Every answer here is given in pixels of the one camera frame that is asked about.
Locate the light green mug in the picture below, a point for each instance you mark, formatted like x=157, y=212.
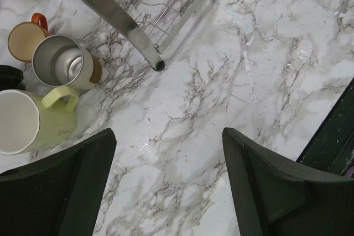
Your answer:
x=32, y=122

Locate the black faceted mug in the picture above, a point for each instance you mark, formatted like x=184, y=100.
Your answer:
x=11, y=78

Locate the cream cup brown band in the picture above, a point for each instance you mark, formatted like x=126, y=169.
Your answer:
x=59, y=60

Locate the small copper orange cup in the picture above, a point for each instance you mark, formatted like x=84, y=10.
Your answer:
x=24, y=37

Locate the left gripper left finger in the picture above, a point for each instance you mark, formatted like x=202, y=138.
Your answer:
x=60, y=194

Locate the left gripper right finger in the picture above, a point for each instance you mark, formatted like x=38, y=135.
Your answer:
x=274, y=195

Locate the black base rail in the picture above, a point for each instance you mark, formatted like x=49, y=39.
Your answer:
x=331, y=147

